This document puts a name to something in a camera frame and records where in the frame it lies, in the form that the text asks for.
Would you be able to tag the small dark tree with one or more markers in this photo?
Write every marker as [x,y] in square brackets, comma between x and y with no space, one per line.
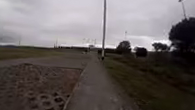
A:
[124,46]

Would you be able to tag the tall grey street lamp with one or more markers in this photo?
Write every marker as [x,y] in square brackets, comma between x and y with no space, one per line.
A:
[104,28]

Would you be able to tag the grey concrete path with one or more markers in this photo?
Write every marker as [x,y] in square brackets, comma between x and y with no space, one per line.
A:
[95,94]

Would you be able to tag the dark bush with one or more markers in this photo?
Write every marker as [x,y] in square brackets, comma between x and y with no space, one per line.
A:
[141,52]

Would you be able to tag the grey asphalt road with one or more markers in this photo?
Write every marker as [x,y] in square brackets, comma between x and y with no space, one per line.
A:
[51,60]

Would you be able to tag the low dark tree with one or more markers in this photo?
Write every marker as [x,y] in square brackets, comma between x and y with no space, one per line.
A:
[160,46]

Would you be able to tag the grass verge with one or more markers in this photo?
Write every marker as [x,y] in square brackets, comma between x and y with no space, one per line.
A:
[162,93]

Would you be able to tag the brown grid paver ground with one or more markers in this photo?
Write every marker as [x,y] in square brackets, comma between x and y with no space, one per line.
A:
[23,85]

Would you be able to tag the green grass field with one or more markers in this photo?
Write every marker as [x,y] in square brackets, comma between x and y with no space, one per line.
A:
[8,52]

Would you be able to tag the large dark tree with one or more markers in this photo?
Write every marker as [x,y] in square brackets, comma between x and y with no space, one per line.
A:
[191,35]

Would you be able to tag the leaning street lamp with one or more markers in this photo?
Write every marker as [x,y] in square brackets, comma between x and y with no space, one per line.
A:
[183,9]

